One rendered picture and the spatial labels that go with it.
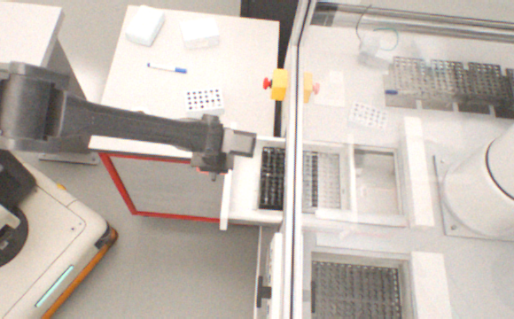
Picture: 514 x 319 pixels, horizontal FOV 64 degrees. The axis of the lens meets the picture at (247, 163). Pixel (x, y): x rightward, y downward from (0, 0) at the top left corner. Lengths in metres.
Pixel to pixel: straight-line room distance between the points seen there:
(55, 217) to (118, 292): 0.44
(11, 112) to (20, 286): 1.31
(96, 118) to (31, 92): 0.10
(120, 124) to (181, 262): 1.39
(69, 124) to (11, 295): 1.30
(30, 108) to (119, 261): 1.52
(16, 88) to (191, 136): 0.32
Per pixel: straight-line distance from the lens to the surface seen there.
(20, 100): 0.57
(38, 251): 1.84
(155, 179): 1.56
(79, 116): 0.60
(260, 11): 1.80
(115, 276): 2.02
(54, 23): 1.74
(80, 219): 1.83
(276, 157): 1.17
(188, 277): 1.97
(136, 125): 0.67
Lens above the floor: 1.93
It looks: 63 degrees down
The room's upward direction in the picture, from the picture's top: 9 degrees clockwise
